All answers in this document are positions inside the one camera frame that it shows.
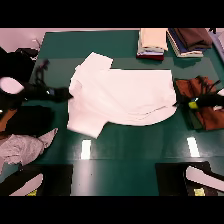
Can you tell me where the white T-shirt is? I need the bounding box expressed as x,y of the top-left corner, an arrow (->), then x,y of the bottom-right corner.
66,51 -> 178,140

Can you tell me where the black garment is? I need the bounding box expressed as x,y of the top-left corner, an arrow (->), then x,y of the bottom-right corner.
5,105 -> 56,138

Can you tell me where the navy blue garment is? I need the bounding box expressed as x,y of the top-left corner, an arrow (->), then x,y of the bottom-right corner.
167,28 -> 205,55

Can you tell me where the dark brown garment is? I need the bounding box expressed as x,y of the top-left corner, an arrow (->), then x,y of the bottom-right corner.
174,28 -> 214,51

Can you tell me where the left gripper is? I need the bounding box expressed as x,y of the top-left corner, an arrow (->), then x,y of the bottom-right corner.
49,86 -> 75,103

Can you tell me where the dark red garment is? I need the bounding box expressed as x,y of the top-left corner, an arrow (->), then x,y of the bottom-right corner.
135,53 -> 165,62

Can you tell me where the rust brown garment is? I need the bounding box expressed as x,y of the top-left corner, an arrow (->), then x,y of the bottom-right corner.
174,76 -> 224,132

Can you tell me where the pale grey garment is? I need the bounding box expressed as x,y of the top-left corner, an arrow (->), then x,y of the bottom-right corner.
136,45 -> 166,57

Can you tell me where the cream garment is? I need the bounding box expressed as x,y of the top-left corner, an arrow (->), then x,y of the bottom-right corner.
138,28 -> 169,52

